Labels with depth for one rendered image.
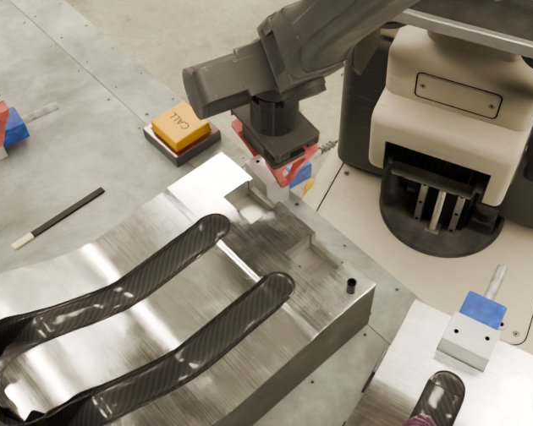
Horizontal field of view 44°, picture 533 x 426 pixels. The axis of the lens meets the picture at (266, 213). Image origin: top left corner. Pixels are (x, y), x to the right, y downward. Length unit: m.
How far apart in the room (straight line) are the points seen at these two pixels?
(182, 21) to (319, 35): 1.99
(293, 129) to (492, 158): 0.33
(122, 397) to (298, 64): 0.35
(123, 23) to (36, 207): 1.67
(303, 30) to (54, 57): 0.66
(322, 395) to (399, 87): 0.48
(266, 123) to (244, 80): 0.09
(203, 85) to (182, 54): 1.70
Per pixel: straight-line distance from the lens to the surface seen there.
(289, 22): 0.60
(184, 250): 0.76
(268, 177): 0.85
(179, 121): 0.95
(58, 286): 0.74
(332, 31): 0.53
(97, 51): 1.16
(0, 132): 0.97
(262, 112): 0.76
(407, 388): 0.71
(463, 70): 0.97
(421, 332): 0.74
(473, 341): 0.72
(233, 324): 0.71
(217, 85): 0.69
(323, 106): 2.16
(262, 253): 0.74
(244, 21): 2.50
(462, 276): 1.48
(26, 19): 1.26
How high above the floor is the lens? 1.51
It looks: 53 degrees down
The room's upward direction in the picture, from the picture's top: 3 degrees counter-clockwise
